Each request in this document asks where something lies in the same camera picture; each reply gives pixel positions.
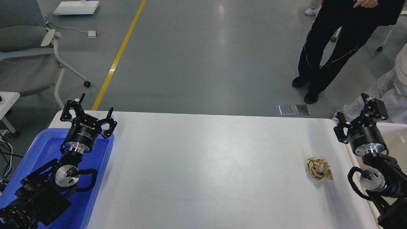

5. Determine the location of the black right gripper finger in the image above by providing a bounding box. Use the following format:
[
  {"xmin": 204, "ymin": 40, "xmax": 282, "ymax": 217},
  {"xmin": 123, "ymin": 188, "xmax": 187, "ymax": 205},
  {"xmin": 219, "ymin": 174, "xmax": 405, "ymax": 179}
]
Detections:
[
  {"xmin": 333, "ymin": 112, "xmax": 352, "ymax": 144},
  {"xmin": 356, "ymin": 93, "xmax": 389, "ymax": 125}
]

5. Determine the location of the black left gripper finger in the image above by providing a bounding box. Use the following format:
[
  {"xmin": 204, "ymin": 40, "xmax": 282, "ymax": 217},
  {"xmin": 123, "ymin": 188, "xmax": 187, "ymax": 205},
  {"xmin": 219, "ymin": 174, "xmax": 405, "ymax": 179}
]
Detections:
[
  {"xmin": 60, "ymin": 93, "xmax": 86, "ymax": 122},
  {"xmin": 97, "ymin": 107, "xmax": 117, "ymax": 140}
]

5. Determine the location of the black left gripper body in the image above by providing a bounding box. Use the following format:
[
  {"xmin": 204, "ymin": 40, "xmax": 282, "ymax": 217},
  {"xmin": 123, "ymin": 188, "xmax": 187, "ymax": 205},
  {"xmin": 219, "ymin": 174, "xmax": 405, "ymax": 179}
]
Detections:
[{"xmin": 63, "ymin": 116, "xmax": 101, "ymax": 153}]

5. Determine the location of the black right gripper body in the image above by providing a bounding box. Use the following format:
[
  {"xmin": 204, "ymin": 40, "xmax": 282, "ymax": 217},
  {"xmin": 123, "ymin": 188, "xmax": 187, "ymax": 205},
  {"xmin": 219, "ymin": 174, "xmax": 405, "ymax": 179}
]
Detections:
[{"xmin": 348, "ymin": 124, "xmax": 387, "ymax": 157}]

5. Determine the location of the brown paper ball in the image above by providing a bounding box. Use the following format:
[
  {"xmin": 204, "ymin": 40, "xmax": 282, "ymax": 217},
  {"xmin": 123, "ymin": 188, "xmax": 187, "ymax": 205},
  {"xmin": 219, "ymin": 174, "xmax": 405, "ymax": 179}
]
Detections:
[{"xmin": 307, "ymin": 156, "xmax": 333, "ymax": 181}]

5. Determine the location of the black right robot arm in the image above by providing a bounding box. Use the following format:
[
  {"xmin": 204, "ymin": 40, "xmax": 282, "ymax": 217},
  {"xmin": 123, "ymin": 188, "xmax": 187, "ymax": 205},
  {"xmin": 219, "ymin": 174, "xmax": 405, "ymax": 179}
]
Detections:
[{"xmin": 334, "ymin": 93, "xmax": 407, "ymax": 229}]

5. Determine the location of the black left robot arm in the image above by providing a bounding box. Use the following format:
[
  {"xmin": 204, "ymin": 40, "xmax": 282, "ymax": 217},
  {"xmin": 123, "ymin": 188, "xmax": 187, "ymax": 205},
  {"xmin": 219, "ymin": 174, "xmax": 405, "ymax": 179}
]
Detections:
[{"xmin": 1, "ymin": 93, "xmax": 117, "ymax": 229}]

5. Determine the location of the person in white clothes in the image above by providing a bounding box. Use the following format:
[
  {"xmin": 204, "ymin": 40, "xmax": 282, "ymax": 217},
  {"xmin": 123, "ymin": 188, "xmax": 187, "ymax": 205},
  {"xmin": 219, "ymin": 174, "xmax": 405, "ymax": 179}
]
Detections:
[{"xmin": 332, "ymin": 43, "xmax": 407, "ymax": 124}]

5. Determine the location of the beige plastic bin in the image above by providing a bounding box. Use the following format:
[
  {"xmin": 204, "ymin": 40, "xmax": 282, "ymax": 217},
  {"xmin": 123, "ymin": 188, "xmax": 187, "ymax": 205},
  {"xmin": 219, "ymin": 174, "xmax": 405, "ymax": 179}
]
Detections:
[{"xmin": 345, "ymin": 122, "xmax": 407, "ymax": 223}]

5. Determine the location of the blue plastic bin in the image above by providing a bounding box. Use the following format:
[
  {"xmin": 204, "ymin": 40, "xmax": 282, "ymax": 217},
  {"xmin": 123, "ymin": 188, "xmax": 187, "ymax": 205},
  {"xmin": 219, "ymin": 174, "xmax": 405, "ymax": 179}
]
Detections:
[{"xmin": 0, "ymin": 128, "xmax": 115, "ymax": 229}]

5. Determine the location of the right metal floor plate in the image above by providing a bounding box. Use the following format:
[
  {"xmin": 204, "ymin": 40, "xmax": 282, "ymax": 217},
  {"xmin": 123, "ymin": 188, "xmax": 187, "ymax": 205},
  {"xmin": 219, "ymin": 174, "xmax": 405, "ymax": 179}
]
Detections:
[{"xmin": 295, "ymin": 104, "xmax": 311, "ymax": 115}]

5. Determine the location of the metal floor plate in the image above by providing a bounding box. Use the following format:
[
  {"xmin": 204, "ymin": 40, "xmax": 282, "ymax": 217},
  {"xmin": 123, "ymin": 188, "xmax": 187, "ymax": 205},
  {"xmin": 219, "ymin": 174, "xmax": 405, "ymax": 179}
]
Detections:
[
  {"xmin": 279, "ymin": 105, "xmax": 294, "ymax": 116},
  {"xmin": 295, "ymin": 104, "xmax": 311, "ymax": 115}
]

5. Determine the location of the left metal floor plate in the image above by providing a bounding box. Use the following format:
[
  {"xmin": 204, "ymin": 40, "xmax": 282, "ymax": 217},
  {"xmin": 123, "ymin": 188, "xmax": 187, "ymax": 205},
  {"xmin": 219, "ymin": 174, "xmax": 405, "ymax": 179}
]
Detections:
[{"xmin": 279, "ymin": 105, "xmax": 294, "ymax": 116}]

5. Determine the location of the white side table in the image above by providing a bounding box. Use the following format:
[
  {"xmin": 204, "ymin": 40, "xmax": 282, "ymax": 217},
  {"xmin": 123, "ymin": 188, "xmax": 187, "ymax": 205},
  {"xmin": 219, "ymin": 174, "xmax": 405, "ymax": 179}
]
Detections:
[{"xmin": 0, "ymin": 91, "xmax": 20, "ymax": 136}]

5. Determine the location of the white rolling chair base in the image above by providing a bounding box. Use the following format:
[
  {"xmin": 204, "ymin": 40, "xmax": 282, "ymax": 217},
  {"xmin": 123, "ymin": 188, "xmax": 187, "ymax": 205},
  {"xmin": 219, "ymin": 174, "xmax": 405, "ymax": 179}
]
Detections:
[{"xmin": 330, "ymin": 25, "xmax": 395, "ymax": 53}]

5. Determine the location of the grey office chair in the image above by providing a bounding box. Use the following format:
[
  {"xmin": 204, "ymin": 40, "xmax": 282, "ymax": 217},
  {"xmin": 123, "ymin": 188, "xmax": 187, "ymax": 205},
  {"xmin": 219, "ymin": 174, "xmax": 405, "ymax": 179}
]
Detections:
[{"xmin": 0, "ymin": 0, "xmax": 91, "ymax": 108}]

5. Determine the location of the person in black clothes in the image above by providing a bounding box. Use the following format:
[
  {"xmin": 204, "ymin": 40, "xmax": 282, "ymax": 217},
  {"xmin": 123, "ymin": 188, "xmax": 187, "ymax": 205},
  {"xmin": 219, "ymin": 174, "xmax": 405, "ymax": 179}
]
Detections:
[{"xmin": 291, "ymin": 0, "xmax": 405, "ymax": 104}]

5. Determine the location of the white flat board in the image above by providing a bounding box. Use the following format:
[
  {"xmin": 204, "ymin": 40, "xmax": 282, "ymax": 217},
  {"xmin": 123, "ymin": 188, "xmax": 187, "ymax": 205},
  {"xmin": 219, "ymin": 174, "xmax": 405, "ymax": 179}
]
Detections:
[{"xmin": 53, "ymin": 0, "xmax": 99, "ymax": 15}]

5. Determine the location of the white shoe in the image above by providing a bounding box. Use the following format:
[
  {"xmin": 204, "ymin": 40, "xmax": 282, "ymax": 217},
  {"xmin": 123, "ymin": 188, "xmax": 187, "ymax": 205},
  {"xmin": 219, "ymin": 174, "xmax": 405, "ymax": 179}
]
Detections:
[{"xmin": 304, "ymin": 8, "xmax": 320, "ymax": 16}]

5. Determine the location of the black cables bundle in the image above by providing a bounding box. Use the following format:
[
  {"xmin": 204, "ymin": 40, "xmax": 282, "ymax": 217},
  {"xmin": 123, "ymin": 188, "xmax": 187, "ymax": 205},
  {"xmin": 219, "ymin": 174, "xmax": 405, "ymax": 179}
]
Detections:
[{"xmin": 0, "ymin": 133, "xmax": 24, "ymax": 188}]

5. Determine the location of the white power adapter with cable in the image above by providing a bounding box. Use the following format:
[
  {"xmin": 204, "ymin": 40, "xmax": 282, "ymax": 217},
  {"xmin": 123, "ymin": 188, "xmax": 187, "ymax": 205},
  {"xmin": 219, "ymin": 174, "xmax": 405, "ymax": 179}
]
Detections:
[{"xmin": 46, "ymin": 21, "xmax": 99, "ymax": 38}]

